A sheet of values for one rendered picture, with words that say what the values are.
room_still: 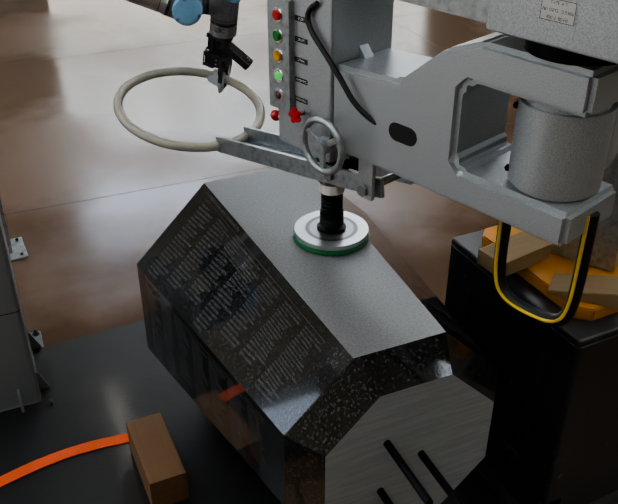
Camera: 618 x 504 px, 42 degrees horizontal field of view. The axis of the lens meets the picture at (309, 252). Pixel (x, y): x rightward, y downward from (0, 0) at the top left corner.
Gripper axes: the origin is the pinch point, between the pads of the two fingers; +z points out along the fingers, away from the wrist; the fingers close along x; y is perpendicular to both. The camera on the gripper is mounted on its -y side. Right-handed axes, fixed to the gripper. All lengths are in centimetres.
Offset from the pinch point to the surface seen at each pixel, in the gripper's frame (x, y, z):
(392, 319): 91, -82, -8
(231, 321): 89, -40, 15
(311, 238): 65, -53, -2
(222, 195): 43.8, -18.5, 10.2
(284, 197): 39, -37, 7
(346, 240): 63, -63, -4
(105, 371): 55, 18, 104
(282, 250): 69, -46, 2
